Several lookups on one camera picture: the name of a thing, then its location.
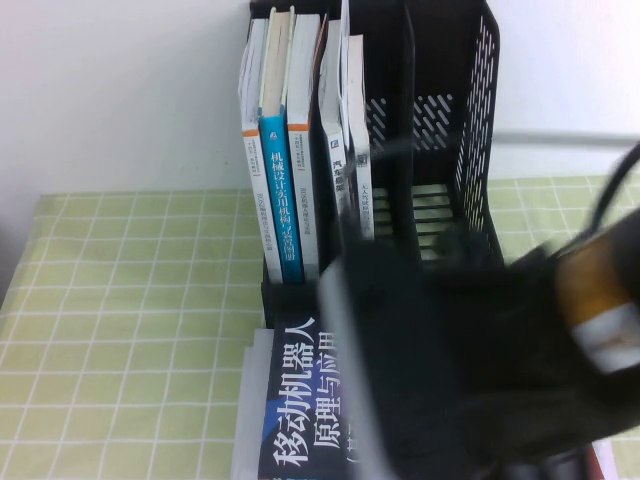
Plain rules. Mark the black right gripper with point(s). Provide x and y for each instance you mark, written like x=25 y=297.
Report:
x=475 y=375

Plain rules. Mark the dark navy robot book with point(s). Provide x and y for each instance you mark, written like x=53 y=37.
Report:
x=300 y=400

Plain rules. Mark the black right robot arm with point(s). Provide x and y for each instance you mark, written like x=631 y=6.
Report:
x=600 y=280

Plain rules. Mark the grey white spine book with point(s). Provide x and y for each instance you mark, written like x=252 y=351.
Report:
x=362 y=190

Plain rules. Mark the white book orange band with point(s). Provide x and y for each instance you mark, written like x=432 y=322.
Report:
x=255 y=200
x=306 y=200

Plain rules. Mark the white spine car book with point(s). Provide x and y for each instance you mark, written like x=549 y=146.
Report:
x=336 y=165

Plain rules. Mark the blue spine book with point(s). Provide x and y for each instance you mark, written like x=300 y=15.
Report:
x=282 y=200

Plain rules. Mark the black plastic book holder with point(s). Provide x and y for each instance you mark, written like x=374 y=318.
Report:
x=400 y=75

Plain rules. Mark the black red magazine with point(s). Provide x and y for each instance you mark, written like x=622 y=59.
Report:
x=609 y=465

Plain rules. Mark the white booklet red text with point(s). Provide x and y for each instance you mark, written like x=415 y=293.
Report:
x=250 y=400

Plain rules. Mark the green checkered tablecloth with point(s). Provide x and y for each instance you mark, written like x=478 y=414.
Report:
x=125 y=300

